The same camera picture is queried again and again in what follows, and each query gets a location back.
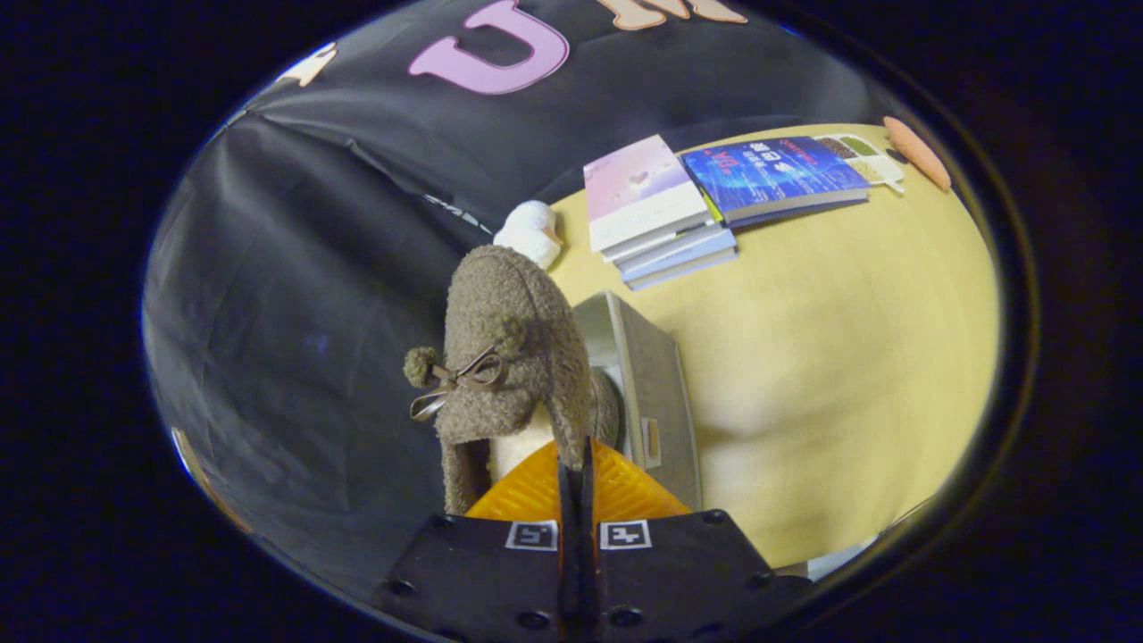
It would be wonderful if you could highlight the light blue book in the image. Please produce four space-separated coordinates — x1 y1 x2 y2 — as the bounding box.
625 247 740 293
616 227 738 280

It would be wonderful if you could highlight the pink cover book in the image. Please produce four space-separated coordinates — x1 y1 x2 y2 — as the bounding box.
584 135 713 255

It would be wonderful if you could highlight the grey storage box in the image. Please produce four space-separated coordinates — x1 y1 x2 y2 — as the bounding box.
571 290 704 512

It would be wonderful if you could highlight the blue cover book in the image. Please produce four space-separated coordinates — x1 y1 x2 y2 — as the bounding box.
680 136 872 224

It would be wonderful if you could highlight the black backdrop cloth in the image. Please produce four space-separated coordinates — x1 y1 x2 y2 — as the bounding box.
143 0 880 608

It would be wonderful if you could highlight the dark thin book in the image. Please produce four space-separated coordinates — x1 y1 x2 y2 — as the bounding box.
732 192 870 230

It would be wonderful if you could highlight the brown fuzzy shoe with bow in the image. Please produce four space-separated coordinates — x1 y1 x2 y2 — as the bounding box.
403 245 597 516

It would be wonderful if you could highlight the orange oval pad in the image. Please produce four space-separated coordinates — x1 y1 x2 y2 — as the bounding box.
883 116 953 193

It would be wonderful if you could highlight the white plush toy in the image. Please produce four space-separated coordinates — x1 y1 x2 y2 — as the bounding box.
493 200 564 271

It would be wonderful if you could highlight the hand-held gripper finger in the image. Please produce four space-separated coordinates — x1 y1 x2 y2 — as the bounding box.
580 437 812 643
373 442 582 643

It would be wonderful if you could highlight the white book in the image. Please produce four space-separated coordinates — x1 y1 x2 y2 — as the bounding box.
603 213 721 263

